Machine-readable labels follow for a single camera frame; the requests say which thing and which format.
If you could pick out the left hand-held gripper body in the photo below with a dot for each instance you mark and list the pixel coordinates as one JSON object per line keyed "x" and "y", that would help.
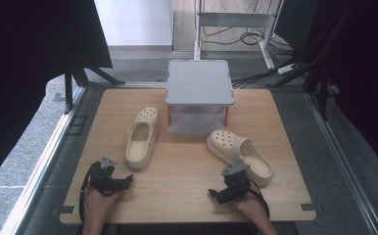
{"x": 101, "y": 178}

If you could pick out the black tripod stand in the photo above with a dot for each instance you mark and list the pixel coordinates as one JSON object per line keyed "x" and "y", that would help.
{"x": 79, "y": 76}
{"x": 321, "y": 81}

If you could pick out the person's right hand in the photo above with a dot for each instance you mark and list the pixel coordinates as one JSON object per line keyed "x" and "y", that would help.
{"x": 250, "y": 207}

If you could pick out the grey shoe rack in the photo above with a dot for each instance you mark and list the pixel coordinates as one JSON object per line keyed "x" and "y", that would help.
{"x": 198, "y": 83}

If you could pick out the cream clog shoe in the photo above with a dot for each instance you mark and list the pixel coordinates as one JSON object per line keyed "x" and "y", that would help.
{"x": 143, "y": 138}
{"x": 239, "y": 153}

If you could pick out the white power strip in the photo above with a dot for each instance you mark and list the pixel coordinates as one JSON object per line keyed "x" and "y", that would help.
{"x": 286, "y": 68}

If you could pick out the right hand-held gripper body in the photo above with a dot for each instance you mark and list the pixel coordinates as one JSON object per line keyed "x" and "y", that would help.
{"x": 236, "y": 184}

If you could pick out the aluminium frame rail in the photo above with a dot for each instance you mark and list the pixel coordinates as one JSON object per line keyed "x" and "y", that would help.
{"x": 343, "y": 163}
{"x": 37, "y": 173}

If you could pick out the black curtain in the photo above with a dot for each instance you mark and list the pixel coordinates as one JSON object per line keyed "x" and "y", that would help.
{"x": 30, "y": 65}
{"x": 363, "y": 65}

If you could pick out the person's left hand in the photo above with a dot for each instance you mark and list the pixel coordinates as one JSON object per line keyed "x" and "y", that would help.
{"x": 97, "y": 206}

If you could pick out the white metal stand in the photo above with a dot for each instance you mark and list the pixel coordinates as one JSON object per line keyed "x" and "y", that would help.
{"x": 232, "y": 19}

